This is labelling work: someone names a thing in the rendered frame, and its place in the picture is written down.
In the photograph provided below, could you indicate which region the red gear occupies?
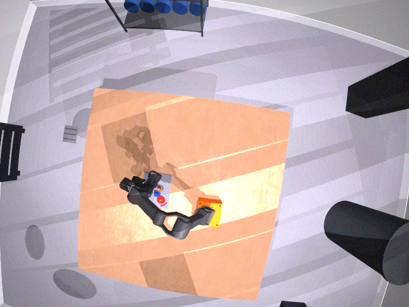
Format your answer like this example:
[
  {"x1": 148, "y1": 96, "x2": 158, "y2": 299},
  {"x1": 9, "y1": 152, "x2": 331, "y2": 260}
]
[{"x1": 156, "y1": 195, "x2": 165, "y2": 204}]

